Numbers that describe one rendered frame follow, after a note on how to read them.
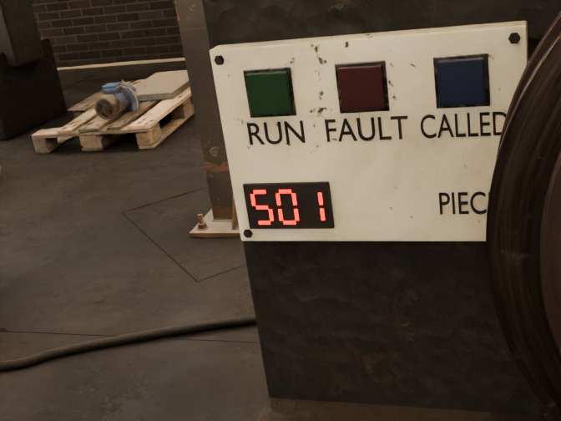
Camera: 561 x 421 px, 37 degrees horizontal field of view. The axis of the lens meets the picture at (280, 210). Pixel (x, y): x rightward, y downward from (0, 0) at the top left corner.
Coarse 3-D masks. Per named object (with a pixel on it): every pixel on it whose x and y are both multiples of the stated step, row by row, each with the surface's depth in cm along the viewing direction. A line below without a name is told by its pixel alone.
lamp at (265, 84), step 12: (276, 72) 69; (252, 84) 70; (264, 84) 70; (276, 84) 70; (288, 84) 70; (252, 96) 71; (264, 96) 71; (276, 96) 70; (288, 96) 70; (252, 108) 71; (264, 108) 71; (276, 108) 71; (288, 108) 70
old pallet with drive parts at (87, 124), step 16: (96, 96) 573; (176, 96) 539; (80, 112) 552; (128, 112) 518; (144, 112) 520; (160, 112) 506; (176, 112) 533; (192, 112) 546; (64, 128) 503; (80, 128) 498; (96, 128) 492; (112, 128) 490; (128, 128) 487; (144, 128) 484; (176, 128) 520; (48, 144) 508; (96, 144) 497; (144, 144) 488
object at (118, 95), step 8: (104, 88) 501; (112, 88) 500; (120, 88) 504; (128, 88) 504; (104, 96) 496; (112, 96) 498; (120, 96) 503; (128, 96) 512; (136, 96) 520; (96, 104) 497; (104, 104) 497; (112, 104) 494; (120, 104) 502; (128, 104) 514; (136, 104) 521; (96, 112) 499; (104, 112) 501; (112, 112) 500; (136, 112) 504
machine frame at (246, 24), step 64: (256, 0) 70; (320, 0) 68; (384, 0) 67; (448, 0) 65; (512, 0) 64; (256, 256) 80; (320, 256) 78; (384, 256) 76; (448, 256) 74; (256, 320) 83; (320, 320) 81; (384, 320) 79; (448, 320) 77; (320, 384) 84; (384, 384) 82; (448, 384) 79; (512, 384) 77
